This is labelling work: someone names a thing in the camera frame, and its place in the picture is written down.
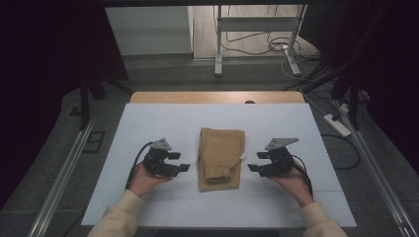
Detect dark curtain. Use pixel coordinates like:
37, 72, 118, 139
297, 0, 419, 176
0, 0, 130, 211

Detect aluminium floor rail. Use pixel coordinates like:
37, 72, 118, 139
27, 118, 97, 237
331, 98, 419, 237

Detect person's right hand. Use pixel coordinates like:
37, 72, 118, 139
267, 160, 316, 208

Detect black floor cable loop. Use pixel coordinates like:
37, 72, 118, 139
320, 132, 362, 171

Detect black metal stand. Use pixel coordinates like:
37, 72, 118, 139
300, 60, 363, 131
78, 70, 134, 131

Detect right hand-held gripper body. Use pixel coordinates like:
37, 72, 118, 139
262, 136, 300, 179

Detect right hand-held gripper black cable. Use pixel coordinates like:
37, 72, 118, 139
291, 154, 314, 198

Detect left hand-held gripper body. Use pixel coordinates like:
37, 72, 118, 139
142, 137, 182, 179

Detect person's left hand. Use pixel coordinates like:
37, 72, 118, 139
127, 162, 175, 198

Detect white power strip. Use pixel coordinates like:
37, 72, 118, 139
322, 113, 353, 138

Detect white table mat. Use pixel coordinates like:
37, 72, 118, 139
80, 102, 358, 229

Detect tan embroidered pants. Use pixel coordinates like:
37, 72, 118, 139
196, 126, 247, 194

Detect white metal stand frame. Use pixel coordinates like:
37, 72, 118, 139
213, 3, 308, 79

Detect tangle of black floor cables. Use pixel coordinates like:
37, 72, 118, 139
219, 30, 321, 64

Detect black floor socket plate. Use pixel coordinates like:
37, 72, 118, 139
81, 129, 107, 154

